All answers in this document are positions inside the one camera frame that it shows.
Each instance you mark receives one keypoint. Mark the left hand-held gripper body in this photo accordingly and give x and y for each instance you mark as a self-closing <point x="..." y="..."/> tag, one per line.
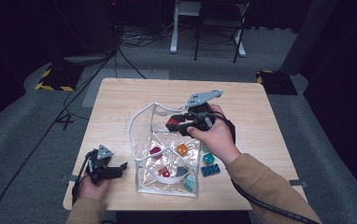
<point x="98" y="161"/>

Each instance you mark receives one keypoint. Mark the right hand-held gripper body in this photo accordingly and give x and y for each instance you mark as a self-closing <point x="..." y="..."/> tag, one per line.
<point x="200" y="113"/>

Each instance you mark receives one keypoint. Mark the red toy block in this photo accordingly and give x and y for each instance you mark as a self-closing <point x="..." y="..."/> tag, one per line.
<point x="174" y="120"/>
<point x="163" y="172"/>

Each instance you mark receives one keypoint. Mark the yellow toy block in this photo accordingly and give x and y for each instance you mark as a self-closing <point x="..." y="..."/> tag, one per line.
<point x="182" y="149"/>

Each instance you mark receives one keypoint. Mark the pink toy block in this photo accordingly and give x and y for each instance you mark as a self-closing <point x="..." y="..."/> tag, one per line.
<point x="155" y="151"/>

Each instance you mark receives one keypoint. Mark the clear plastic bag white trim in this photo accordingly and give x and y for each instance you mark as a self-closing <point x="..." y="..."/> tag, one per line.
<point x="142" y="124"/>

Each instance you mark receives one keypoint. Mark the dark blue toy block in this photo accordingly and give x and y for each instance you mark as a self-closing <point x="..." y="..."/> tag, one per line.
<point x="181" y="170"/>

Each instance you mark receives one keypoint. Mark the blue studded toy block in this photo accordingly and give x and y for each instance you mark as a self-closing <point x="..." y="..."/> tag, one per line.
<point x="210" y="169"/>

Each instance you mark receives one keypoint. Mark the light teal toy block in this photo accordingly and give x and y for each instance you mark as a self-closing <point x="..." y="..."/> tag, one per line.
<point x="189" y="183"/>

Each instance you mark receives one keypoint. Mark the person's left hand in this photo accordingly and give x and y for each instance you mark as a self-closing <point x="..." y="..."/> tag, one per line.
<point x="94" y="189"/>

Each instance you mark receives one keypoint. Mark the person's right hand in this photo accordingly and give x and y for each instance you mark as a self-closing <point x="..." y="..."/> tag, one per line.
<point x="217" y="140"/>

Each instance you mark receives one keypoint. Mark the grey tape piece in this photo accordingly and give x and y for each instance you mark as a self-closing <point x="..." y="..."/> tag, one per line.
<point x="298" y="183"/>
<point x="70" y="178"/>

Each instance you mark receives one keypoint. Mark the yellow black striped stand base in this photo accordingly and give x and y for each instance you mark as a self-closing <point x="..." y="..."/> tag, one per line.
<point x="278" y="82"/>
<point x="58" y="79"/>

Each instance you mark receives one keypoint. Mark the black floor-standing box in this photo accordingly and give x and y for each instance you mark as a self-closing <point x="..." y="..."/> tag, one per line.
<point x="95" y="28"/>

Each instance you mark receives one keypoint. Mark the grey curtain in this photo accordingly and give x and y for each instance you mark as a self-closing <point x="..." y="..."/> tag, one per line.
<point x="310" y="34"/>

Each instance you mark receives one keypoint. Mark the white desk frame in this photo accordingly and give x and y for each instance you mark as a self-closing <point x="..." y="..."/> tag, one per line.
<point x="175" y="31"/>

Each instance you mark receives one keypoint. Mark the black chair frame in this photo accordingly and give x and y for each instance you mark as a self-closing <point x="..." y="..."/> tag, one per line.
<point x="220" y="21"/>

